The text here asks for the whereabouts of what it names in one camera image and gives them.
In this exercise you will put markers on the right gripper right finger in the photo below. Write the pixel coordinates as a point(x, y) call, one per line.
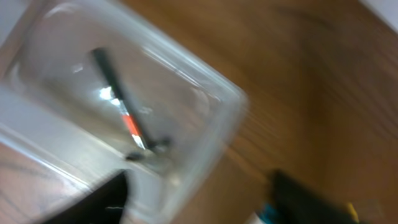
point(294, 203)

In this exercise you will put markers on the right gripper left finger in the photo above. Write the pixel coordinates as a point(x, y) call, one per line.
point(104, 205)

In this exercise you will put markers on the blue white screwdriver set box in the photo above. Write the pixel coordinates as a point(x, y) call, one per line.
point(267, 215)

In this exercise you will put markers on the clear plastic container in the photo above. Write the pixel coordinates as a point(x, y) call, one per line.
point(57, 110)

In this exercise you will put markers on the small claw hammer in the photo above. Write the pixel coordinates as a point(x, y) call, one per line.
point(147, 145)

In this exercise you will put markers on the black handled screwdriver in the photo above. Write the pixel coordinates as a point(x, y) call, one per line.
point(352, 212)

